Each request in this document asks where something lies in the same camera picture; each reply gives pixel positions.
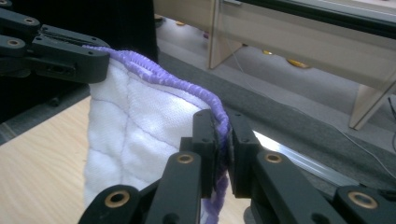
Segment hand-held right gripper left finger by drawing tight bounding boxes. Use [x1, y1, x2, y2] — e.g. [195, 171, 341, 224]
[179, 108, 219, 200]

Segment thin white cable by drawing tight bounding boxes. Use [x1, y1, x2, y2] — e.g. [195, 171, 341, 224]
[219, 0, 396, 180]

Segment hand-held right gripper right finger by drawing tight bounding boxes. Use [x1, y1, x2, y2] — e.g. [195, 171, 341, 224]
[226, 108, 265, 200]

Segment beige wooden furniture frame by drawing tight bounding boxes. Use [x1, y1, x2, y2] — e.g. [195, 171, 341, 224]
[153, 0, 396, 131]

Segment white cloth with purple trim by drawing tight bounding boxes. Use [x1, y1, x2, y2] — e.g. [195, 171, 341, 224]
[82, 45, 233, 224]

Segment black curtain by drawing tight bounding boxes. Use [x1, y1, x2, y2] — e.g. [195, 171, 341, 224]
[8, 0, 159, 63]

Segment aluminium rail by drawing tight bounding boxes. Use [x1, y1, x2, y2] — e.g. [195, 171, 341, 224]
[252, 130, 361, 189]

